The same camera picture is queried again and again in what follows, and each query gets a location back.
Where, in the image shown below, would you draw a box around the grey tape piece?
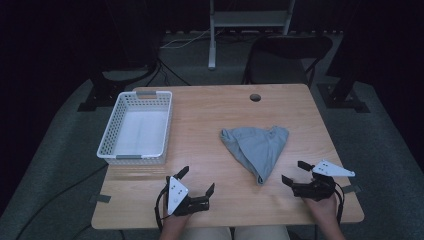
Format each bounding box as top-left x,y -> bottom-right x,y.
341,184 -> 363,195
88,193 -> 112,204

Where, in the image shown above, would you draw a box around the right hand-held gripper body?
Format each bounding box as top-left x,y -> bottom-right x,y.
291,159 -> 356,202

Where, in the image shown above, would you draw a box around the light blue printed t-shirt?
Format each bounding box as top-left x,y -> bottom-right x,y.
219,125 -> 290,187

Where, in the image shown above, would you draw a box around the black stand with flat base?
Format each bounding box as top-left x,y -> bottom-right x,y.
77,0 -> 162,113
315,0 -> 372,114

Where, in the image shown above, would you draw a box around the person's left hand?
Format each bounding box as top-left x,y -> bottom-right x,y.
161,203 -> 192,234

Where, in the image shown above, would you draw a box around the black folding chair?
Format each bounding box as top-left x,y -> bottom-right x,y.
241,34 -> 335,90

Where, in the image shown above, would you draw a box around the right hand-held gripper black cable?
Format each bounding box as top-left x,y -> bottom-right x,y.
332,181 -> 346,225

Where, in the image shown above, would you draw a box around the white floor cable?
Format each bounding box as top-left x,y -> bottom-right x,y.
159,27 -> 225,50

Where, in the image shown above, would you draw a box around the grey metal stand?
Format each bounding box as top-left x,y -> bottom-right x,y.
207,0 -> 297,71

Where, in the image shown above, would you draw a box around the person's right hand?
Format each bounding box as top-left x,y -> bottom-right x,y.
302,193 -> 339,224

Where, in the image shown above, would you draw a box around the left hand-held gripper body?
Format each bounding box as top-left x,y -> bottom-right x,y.
167,176 -> 211,217

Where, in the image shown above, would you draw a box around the white perforated plastic basket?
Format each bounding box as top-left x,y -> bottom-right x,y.
96,90 -> 174,166

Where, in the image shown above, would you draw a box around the thin black floor cable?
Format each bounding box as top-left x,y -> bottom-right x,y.
144,58 -> 193,88

